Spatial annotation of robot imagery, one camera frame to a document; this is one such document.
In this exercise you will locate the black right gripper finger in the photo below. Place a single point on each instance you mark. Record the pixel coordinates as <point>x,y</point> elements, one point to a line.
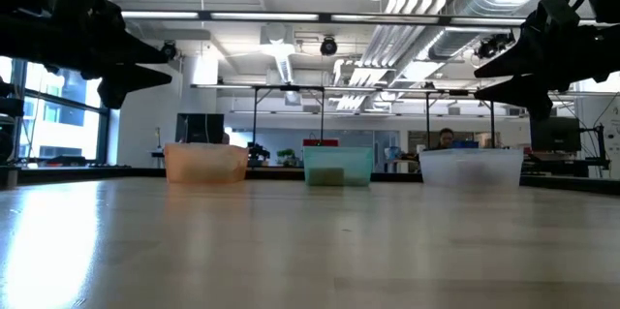
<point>528,91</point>
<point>528,59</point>

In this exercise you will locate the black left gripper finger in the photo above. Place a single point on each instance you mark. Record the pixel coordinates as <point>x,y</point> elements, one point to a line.
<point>126,81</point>
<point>126,52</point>

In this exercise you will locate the small orange cube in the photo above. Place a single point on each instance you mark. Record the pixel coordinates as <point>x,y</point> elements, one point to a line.
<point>325,176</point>

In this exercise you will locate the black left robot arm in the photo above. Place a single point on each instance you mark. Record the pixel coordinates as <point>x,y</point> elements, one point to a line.
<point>24,23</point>

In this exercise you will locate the black monitor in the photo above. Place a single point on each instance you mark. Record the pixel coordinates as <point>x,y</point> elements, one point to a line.
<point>554,135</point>
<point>199,128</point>

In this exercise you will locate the large window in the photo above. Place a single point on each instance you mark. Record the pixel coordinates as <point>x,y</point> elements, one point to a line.
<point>63,130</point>

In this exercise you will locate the blue panel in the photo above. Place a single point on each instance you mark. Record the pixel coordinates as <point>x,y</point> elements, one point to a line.
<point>466,145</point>

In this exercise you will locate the person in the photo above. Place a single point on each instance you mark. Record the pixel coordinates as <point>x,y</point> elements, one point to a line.
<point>445,137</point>

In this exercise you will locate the clear plastic bin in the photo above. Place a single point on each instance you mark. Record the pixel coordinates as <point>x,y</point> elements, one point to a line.
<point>470,168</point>

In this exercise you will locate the orange translucent plastic bin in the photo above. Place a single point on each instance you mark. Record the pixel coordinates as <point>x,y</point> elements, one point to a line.
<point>206,163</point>

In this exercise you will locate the small green plant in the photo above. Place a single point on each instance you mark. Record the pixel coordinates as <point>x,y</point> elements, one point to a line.
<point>288,156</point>

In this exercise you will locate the teal translucent plastic bin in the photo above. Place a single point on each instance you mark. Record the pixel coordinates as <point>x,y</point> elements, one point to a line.
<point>353,161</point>

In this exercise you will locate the black beam with light strips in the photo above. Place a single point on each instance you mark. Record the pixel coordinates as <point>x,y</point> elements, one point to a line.
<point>325,18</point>

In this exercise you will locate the red box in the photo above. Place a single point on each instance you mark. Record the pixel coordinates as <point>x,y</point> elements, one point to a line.
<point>320,142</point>

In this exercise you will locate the black background rig frame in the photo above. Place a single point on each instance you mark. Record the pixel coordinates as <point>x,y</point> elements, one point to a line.
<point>289,88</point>
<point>458,92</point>

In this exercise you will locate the silver ventilation duct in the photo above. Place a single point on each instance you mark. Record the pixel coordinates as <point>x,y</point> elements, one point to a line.
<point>450,40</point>

